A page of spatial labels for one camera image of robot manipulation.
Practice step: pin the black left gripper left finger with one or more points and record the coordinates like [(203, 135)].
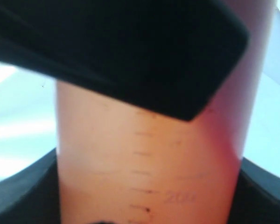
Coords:
[(31, 196)]

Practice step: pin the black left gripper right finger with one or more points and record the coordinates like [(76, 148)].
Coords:
[(257, 196)]

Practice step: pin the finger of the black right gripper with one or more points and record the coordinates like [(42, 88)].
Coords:
[(167, 56)]

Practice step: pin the red sauce squeeze bottle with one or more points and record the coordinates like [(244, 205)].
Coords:
[(125, 165)]

